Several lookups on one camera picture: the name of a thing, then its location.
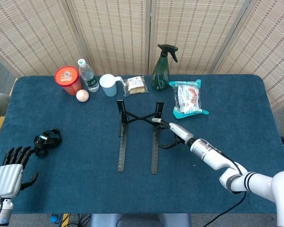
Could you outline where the pale pink egg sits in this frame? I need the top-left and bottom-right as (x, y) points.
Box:
(76, 89), (89, 103)

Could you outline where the black strap device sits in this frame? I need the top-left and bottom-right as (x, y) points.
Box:
(33, 128), (62, 157)

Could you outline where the blue grey chair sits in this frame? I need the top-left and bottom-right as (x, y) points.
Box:
(89, 213), (192, 227)

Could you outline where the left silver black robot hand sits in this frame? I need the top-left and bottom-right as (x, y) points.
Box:
(0, 146), (39, 199)

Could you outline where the bamboo folding screen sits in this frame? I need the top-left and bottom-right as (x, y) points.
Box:
(0, 0), (284, 112)

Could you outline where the clear water bottle green label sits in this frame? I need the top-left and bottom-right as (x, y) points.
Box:
(77, 58), (100, 93)

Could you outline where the teal white snack packet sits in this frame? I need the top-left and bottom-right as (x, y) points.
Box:
(169, 79), (210, 120)

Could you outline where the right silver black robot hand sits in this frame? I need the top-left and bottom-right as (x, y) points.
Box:
(151, 117), (195, 149)

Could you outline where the blue table cloth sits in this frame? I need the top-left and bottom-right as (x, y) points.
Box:
(0, 74), (284, 215)

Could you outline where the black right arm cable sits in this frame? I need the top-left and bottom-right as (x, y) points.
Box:
(208, 148), (250, 227)

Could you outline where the light blue handled cup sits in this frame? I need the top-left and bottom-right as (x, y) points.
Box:
(99, 74), (124, 97)

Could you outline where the plastic wrapped sponge cake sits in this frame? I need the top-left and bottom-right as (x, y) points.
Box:
(123, 75), (149, 97)

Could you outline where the orange tub with red lid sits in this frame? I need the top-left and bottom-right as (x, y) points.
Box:
(54, 66), (83, 96)

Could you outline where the black folding laptop stand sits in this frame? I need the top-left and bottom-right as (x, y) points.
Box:
(116, 99), (165, 175)

